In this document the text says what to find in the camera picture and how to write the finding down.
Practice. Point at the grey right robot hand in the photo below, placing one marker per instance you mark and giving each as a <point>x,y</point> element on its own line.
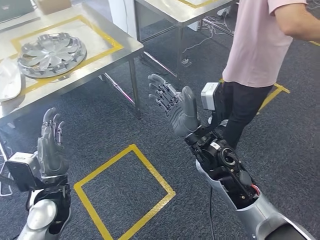
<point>183,116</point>

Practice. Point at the grey laptop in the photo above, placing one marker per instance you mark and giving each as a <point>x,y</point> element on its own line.
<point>12,8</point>

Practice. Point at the brown cardboard box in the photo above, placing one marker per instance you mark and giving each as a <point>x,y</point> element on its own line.
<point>53,6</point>

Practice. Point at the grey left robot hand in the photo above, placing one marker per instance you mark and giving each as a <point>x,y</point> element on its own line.
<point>51,159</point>

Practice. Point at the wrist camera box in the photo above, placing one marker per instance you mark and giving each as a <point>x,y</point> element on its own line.
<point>208,96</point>
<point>21,170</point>

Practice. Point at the white floor socket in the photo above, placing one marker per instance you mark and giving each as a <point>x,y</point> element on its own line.
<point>186,62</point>

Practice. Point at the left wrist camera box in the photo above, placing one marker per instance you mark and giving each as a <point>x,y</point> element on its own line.
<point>21,170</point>

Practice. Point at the steel workbench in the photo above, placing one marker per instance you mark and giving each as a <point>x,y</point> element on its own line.
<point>95,43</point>

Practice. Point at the white curved plastic part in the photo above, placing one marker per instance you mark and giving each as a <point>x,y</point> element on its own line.
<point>10,81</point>

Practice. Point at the yellow tape on workbench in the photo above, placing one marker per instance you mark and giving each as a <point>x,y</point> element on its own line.
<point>115,44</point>

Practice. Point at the steel table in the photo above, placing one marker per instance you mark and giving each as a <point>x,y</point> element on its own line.
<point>170,13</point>

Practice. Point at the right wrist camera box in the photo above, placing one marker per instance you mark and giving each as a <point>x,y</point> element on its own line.
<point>208,96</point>

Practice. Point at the silver wheel hubcap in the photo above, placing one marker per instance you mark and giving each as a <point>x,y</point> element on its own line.
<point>50,56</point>

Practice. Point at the yellow floor tape square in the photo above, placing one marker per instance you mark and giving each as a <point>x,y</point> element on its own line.
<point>269,97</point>
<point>132,148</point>

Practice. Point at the white partition panel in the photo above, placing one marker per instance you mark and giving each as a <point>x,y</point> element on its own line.
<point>120,16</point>

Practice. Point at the person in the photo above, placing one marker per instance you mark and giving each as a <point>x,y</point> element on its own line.
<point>255,43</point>

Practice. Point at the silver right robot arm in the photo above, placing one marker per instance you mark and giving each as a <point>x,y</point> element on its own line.
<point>225,165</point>

